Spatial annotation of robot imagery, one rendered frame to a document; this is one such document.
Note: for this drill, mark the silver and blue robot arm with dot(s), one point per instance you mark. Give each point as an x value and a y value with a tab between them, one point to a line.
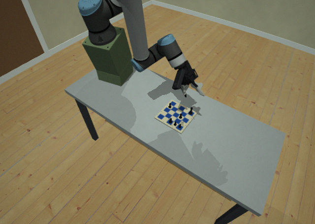
96	15

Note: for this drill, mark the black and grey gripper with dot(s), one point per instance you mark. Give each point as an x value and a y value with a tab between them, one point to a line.
189	78

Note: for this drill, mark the blue and cream chessboard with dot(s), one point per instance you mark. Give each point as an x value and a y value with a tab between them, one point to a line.
174	112

